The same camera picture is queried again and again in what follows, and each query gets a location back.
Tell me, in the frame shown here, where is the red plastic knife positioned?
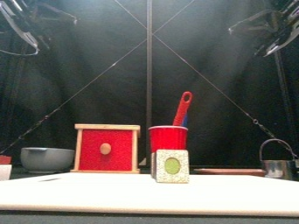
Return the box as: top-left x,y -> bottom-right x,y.
173,91 -> 194,127

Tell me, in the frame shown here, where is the red plastic cup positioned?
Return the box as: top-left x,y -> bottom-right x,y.
147,125 -> 190,154

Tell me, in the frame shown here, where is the pink rectangular tray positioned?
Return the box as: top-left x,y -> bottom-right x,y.
193,168 -> 267,178

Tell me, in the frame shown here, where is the grey bowl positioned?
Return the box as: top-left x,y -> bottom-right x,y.
21,147 -> 77,174

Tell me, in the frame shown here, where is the wooden box with red drawer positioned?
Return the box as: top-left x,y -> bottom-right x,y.
70,123 -> 143,174

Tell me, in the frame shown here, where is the red topped white toy block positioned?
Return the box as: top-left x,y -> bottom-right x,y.
0,155 -> 14,182

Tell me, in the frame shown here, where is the white cutting board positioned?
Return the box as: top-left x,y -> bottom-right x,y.
0,171 -> 299,218

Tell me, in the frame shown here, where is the grey left arm cable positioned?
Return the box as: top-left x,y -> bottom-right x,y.
0,46 -> 42,57

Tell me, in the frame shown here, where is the thin diagonal brace wire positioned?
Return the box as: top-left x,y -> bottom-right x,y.
0,0 -> 197,155
111,0 -> 258,121

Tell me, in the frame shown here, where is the metal wire turnbuckle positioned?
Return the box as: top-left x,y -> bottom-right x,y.
251,117 -> 278,140

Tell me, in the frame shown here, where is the vertical black frame pole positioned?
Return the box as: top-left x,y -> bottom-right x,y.
145,0 -> 155,168

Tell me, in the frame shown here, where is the small metal pot with handle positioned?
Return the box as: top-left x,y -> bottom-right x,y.
258,138 -> 299,181

